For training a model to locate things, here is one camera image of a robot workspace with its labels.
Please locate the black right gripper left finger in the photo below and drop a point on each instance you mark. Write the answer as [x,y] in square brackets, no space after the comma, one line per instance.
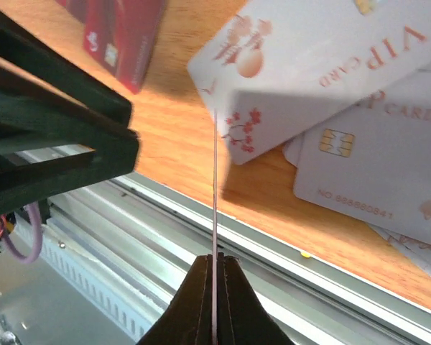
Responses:
[68,107]

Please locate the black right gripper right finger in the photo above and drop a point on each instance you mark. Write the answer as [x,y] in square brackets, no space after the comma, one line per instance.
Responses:
[241,318]

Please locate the dark red magstripe card front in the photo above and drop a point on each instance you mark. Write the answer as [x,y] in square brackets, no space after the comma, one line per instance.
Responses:
[214,215]

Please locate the red card stack right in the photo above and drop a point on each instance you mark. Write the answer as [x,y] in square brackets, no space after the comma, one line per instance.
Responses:
[119,35]

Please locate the white card front right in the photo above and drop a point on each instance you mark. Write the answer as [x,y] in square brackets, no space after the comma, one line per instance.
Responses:
[373,160]

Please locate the white card centre pile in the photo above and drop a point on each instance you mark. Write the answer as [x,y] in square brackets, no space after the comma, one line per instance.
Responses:
[280,67]

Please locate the grey slotted cable duct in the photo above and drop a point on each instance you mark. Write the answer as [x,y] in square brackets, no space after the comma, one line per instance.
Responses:
[79,300]

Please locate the aluminium front rail frame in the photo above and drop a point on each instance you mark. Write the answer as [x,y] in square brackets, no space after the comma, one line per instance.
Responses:
[150,235]

